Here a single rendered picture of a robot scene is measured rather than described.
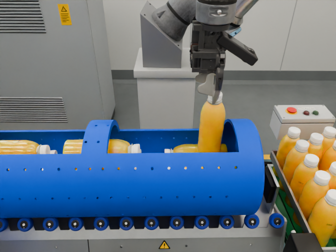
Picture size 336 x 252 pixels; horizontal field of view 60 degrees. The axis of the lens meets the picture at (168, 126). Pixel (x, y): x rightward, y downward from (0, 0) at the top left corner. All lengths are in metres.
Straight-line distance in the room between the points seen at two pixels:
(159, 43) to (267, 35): 2.47
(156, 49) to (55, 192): 0.88
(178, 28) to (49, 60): 1.34
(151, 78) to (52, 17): 1.13
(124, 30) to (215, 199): 3.03
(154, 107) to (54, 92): 1.27
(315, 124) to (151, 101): 0.79
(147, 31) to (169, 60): 0.17
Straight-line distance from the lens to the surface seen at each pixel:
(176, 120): 1.60
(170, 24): 1.44
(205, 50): 0.73
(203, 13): 0.69
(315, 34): 3.97
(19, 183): 0.83
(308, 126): 1.22
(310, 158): 1.00
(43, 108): 2.77
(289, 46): 3.91
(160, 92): 1.51
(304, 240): 0.91
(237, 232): 0.96
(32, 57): 2.57
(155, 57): 1.46
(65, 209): 0.85
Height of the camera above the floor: 1.70
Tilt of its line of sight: 35 degrees down
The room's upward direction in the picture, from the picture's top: straight up
